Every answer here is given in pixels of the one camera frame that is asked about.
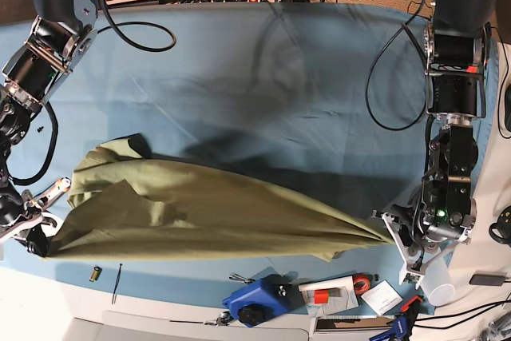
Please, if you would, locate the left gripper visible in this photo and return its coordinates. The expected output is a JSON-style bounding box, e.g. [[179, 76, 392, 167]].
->
[[372, 176, 477, 287]]

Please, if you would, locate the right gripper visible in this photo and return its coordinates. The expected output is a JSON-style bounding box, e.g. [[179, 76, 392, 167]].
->
[[1, 190, 60, 257]]

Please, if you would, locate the olive green t-shirt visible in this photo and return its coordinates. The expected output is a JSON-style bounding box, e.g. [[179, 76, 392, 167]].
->
[[48, 135, 392, 260]]

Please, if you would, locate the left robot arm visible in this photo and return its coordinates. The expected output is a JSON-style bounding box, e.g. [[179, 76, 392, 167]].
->
[[378, 0, 496, 286]]

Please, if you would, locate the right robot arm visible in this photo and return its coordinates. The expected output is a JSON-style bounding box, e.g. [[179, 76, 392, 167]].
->
[[1, 0, 98, 257]]

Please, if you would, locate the orange grey utility knife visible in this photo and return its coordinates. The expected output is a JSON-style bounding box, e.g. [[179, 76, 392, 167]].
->
[[34, 177, 71, 210]]

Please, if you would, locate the small green battery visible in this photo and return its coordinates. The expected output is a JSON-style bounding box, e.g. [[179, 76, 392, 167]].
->
[[89, 266, 102, 282]]

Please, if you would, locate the translucent plastic cup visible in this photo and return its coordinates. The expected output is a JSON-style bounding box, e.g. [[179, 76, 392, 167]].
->
[[420, 258, 456, 307]]

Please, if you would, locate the small black adapter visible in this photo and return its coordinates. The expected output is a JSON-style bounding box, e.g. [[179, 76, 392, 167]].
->
[[469, 273, 508, 287]]

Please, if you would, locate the white paper card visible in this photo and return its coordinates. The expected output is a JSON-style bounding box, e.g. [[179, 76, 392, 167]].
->
[[361, 280, 402, 315]]

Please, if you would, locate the red tape roll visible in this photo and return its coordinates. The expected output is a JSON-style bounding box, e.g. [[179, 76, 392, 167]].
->
[[352, 274, 372, 295]]

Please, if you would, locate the blue orange clamp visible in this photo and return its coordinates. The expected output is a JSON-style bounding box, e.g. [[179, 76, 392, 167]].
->
[[369, 295, 423, 341]]

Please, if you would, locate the clear case with red part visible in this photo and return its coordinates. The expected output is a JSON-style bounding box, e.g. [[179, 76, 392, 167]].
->
[[299, 276, 358, 318]]

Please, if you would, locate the blue table cloth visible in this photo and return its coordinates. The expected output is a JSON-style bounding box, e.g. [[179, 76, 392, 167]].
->
[[1, 4, 425, 307]]

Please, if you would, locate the blue plastic box with knob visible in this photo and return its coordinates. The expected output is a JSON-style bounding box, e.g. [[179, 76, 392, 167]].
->
[[222, 273, 291, 327]]

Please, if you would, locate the metal key ring clip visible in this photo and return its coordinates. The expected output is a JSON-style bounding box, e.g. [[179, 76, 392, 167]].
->
[[204, 311, 235, 327]]

